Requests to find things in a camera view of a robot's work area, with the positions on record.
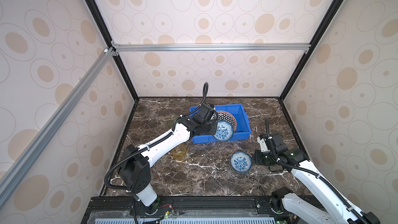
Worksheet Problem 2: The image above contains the geometric pattern brown rimmed plate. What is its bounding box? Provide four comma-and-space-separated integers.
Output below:
217, 111, 237, 132

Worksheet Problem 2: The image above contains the blue floral small bowl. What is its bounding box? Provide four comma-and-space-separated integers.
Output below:
214, 120, 234, 142

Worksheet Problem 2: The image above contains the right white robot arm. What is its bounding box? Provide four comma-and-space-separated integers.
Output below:
255, 118, 380, 224

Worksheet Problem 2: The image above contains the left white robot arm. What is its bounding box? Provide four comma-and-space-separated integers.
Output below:
104, 82, 218, 207

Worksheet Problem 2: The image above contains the blue plastic bin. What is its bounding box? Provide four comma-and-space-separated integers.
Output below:
192, 104, 251, 144

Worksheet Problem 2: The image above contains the yellow transparent cup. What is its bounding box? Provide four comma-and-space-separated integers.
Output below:
171, 143, 188, 161

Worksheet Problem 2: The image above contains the left slanted aluminium bar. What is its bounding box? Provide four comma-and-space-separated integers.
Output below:
1, 47, 116, 207

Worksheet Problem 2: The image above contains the horizontal aluminium frame bar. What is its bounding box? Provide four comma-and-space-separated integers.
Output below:
114, 43, 311, 53

